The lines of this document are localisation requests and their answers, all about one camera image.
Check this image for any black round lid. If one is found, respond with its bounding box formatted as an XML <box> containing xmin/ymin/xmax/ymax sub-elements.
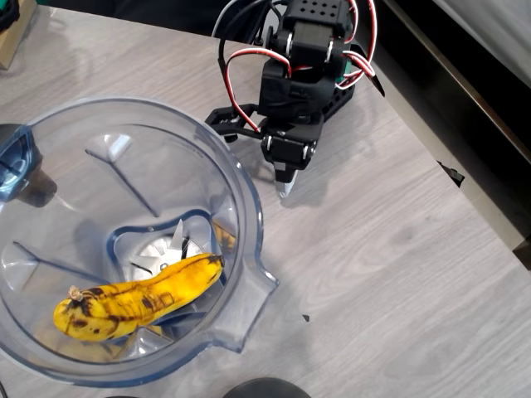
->
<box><xmin>226</xmin><ymin>376</ymin><xmax>310</xmax><ymax>398</ymax></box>

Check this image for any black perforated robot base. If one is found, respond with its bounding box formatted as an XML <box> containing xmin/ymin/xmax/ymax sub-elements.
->
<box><xmin>319</xmin><ymin>78</ymin><xmax>356</xmax><ymax>122</ymax></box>

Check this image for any clear plastic blender jar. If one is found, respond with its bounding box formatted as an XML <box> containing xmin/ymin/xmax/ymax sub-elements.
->
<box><xmin>0</xmin><ymin>97</ymin><xmax>280</xmax><ymax>391</ymax></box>

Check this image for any steel blender blade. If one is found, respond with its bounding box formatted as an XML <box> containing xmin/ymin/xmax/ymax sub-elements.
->
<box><xmin>131</xmin><ymin>219</ymin><xmax>208</xmax><ymax>275</ymax></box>

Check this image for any dark metal window rail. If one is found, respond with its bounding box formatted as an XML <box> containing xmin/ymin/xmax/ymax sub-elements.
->
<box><xmin>373</xmin><ymin>0</ymin><xmax>531</xmax><ymax>270</ymax></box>

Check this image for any ripe yellow spotted banana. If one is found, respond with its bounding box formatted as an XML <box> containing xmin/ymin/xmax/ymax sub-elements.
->
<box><xmin>52</xmin><ymin>253</ymin><xmax>226</xmax><ymax>343</ymax></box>

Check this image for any green circuit board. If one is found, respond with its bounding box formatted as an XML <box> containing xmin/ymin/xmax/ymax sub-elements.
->
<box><xmin>334</xmin><ymin>61</ymin><xmax>354</xmax><ymax>86</ymax></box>

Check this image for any grey cable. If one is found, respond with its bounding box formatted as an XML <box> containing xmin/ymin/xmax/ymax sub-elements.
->
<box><xmin>211</xmin><ymin>0</ymin><xmax>275</xmax><ymax>38</ymax></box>

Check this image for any red white black servo cable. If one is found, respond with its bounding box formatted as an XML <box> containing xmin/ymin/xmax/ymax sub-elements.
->
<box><xmin>222</xmin><ymin>46</ymin><xmax>292</xmax><ymax>134</ymax></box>
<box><xmin>334</xmin><ymin>46</ymin><xmax>377</xmax><ymax>90</ymax></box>
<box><xmin>346</xmin><ymin>0</ymin><xmax>379</xmax><ymax>74</ymax></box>

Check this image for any black device with green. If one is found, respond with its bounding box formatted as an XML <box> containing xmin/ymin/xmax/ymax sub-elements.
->
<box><xmin>0</xmin><ymin>0</ymin><xmax>22</xmax><ymax>32</ymax></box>

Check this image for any small black edge clamp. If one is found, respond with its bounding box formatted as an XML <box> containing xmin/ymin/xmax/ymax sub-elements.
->
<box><xmin>437</xmin><ymin>160</ymin><xmax>466</xmax><ymax>188</ymax></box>

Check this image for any thin black cable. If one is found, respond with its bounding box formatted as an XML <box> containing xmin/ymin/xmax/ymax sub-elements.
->
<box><xmin>216</xmin><ymin>35</ymin><xmax>266</xmax><ymax>136</ymax></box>

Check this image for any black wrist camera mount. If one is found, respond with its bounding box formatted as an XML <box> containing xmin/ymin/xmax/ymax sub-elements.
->
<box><xmin>204</xmin><ymin>103</ymin><xmax>265</xmax><ymax>143</ymax></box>

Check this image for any black triangular table clamp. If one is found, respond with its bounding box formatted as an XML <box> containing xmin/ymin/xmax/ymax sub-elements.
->
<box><xmin>352</xmin><ymin>41</ymin><xmax>387</xmax><ymax>99</ymax></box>

